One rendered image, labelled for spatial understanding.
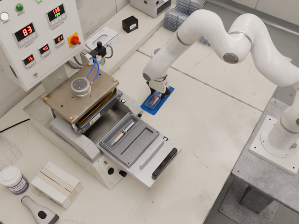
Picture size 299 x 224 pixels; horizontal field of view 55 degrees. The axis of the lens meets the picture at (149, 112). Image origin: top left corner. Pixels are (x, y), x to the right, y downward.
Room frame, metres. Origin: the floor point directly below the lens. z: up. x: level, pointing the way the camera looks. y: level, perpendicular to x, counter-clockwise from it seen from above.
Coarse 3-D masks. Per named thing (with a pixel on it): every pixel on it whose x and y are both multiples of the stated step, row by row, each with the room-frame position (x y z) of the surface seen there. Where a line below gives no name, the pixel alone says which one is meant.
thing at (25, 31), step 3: (27, 27) 0.78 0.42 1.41; (30, 27) 0.79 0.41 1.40; (21, 30) 0.76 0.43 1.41; (24, 30) 0.77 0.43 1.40; (27, 30) 0.78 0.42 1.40; (30, 30) 0.79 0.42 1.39; (18, 33) 0.75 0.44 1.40; (21, 33) 0.76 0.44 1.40; (24, 33) 0.77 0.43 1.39; (27, 33) 0.78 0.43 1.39; (18, 36) 0.75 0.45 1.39; (21, 36) 0.76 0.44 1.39; (24, 36) 0.77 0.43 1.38
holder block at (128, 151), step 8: (136, 128) 0.65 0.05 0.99; (144, 128) 0.65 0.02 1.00; (152, 128) 0.65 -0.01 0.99; (128, 136) 0.61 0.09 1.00; (136, 136) 0.61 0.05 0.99; (144, 136) 0.62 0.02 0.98; (152, 136) 0.61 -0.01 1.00; (120, 144) 0.57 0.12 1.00; (128, 144) 0.57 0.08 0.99; (136, 144) 0.58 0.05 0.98; (144, 144) 0.57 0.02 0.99; (112, 152) 0.53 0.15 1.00; (120, 152) 0.53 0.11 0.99; (128, 152) 0.54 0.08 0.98; (136, 152) 0.53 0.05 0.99; (120, 160) 0.50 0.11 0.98; (128, 160) 0.50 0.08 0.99
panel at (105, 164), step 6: (102, 156) 0.55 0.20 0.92; (102, 162) 0.53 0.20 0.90; (108, 162) 0.54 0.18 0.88; (102, 168) 0.51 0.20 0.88; (108, 168) 0.52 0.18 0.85; (114, 168) 0.53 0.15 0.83; (120, 168) 0.54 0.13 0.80; (108, 174) 0.50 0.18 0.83; (114, 174) 0.51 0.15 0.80; (120, 174) 0.53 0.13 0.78; (114, 180) 0.49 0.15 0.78
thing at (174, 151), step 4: (176, 148) 0.55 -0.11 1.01; (172, 152) 0.53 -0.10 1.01; (176, 152) 0.54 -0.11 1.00; (168, 156) 0.51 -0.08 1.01; (172, 156) 0.51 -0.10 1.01; (164, 160) 0.49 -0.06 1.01; (168, 160) 0.49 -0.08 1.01; (160, 164) 0.47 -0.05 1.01; (164, 164) 0.48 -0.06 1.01; (156, 168) 0.46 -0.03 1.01; (160, 168) 0.46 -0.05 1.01; (156, 172) 0.44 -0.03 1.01; (152, 176) 0.43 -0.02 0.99; (156, 176) 0.43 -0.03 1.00
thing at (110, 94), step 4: (112, 92) 0.79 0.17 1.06; (108, 96) 0.77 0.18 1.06; (104, 100) 0.74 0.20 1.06; (96, 104) 0.72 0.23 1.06; (100, 104) 0.72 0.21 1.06; (92, 108) 0.70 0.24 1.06; (96, 108) 0.70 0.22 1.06; (88, 112) 0.68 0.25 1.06; (92, 112) 0.68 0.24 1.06; (84, 116) 0.66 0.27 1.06; (88, 116) 0.66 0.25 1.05; (80, 120) 0.64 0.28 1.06; (84, 120) 0.64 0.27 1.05
